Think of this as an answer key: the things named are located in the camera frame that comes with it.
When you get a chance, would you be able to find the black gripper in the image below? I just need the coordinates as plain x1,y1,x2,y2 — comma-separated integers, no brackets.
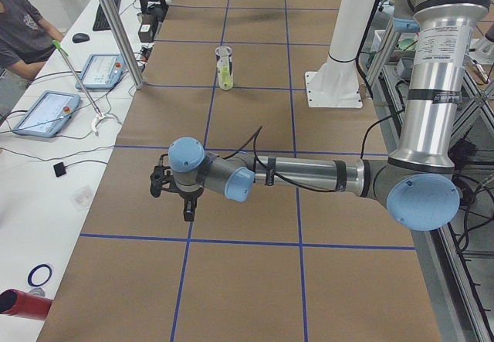
150,165,204,222

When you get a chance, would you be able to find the clear tennis ball can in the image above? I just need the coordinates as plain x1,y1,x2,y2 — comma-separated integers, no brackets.
215,46,234,90

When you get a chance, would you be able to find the tennis ball with Wilson logo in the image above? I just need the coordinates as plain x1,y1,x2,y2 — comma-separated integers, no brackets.
218,66,233,79

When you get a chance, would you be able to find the plain yellow tennis ball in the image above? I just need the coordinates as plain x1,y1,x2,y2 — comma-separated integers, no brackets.
218,77,234,90

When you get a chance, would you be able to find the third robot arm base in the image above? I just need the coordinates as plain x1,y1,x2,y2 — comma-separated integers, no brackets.
469,25,493,65

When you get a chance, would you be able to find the black box with label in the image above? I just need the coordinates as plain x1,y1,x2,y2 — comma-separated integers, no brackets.
138,14,158,43

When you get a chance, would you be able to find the reacher grabber tool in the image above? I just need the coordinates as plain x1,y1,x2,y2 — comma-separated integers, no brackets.
52,39,122,136

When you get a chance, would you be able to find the small black square device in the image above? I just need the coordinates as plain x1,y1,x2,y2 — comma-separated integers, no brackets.
53,162,66,178

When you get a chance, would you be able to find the black keyboard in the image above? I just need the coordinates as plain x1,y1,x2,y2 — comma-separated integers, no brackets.
92,0,122,32

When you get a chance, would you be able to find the teach pendant far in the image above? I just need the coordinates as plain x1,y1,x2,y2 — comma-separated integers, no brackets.
80,53,126,90

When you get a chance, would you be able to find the teach pendant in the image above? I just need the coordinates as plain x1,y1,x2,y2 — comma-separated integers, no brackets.
80,53,126,90
12,90,80,138

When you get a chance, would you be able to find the teach pendant near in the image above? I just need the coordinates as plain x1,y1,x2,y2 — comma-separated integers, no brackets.
12,90,80,138

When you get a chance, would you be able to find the black computer mouse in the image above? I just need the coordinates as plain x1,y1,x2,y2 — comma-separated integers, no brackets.
72,33,90,43

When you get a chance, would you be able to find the red cylinder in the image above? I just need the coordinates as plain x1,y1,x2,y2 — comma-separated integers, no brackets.
1,289,52,320

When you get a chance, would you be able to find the seated person grey shirt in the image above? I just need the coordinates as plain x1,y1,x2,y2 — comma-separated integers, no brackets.
1,0,63,80

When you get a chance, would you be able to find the aluminium frame post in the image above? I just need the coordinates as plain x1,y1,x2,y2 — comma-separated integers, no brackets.
99,0,144,90

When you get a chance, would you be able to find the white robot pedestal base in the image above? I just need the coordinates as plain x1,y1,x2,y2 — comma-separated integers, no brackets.
305,0,376,109

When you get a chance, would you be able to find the blue tape ring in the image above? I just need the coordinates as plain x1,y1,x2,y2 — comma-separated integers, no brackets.
27,263,53,287

